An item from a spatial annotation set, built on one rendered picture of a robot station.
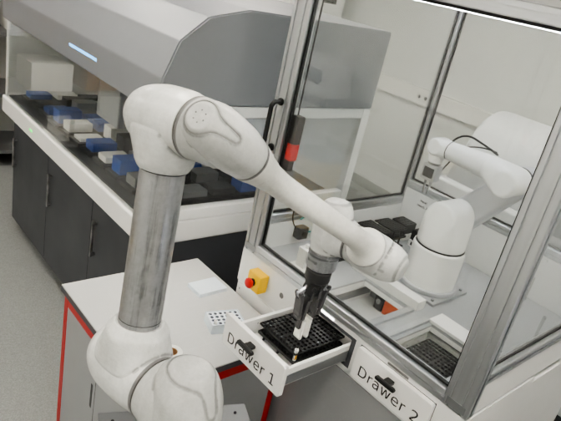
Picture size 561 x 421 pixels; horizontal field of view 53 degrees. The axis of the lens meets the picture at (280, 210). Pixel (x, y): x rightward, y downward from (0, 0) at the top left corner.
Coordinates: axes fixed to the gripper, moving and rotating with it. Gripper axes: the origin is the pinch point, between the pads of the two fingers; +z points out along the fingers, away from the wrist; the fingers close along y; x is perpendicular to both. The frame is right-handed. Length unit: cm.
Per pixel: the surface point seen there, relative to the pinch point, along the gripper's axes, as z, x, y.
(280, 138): -42, -48, -19
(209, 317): 20.2, -37.8, 4.1
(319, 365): 13.1, 4.8, -7.1
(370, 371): 10.8, 15.8, -18.2
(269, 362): 10.0, 0.1, 10.4
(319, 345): 9.3, 0.6, -9.7
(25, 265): 100, -218, 4
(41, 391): 101, -109, 31
